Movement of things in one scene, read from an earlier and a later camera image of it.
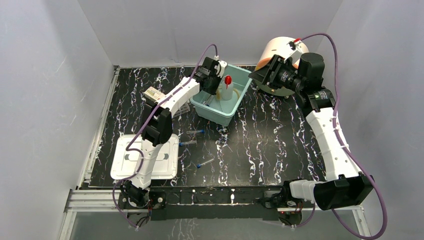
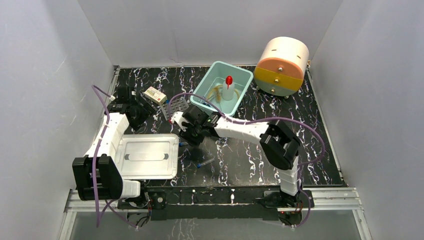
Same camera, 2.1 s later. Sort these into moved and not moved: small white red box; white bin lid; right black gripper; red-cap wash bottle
Moved: right black gripper
Not moved: small white red box; white bin lid; red-cap wash bottle
